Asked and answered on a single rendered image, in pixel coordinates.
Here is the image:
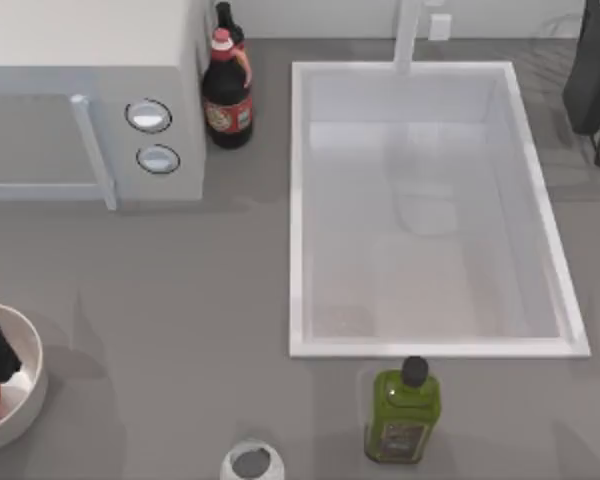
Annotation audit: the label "white sink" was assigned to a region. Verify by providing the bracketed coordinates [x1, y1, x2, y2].
[288, 60, 592, 360]

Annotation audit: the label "dark bottle with red label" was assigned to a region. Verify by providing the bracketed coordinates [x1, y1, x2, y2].
[201, 27, 255, 150]

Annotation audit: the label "smaller microwave knob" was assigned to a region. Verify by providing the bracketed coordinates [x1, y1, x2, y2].
[135, 143, 182, 175]

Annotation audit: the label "larger microwave knob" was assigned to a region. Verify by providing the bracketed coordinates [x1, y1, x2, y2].
[124, 98, 173, 135]

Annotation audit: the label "green bottle with black cap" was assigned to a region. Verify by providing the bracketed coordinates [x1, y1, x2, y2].
[363, 355, 442, 465]

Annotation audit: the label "white jar with grey lid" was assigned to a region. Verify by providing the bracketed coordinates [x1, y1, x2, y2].
[220, 438, 286, 480]

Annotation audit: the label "tall white tap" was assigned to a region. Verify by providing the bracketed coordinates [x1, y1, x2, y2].
[392, 0, 421, 76]

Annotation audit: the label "dark bottle with black cap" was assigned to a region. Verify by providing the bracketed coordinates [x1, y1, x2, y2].
[213, 1, 246, 51]

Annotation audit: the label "pale microwave oven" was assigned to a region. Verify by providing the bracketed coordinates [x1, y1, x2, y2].
[0, 0, 216, 211]

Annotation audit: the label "white bowl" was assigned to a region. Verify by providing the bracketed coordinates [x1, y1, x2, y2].
[0, 303, 49, 456]

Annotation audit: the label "black chair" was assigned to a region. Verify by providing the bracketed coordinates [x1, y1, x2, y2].
[562, 0, 600, 176]

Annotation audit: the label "microwave door handle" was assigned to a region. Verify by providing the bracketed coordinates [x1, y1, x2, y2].
[69, 94, 118, 211]

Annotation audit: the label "white wall socket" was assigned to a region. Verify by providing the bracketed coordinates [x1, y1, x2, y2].
[428, 13, 452, 42]

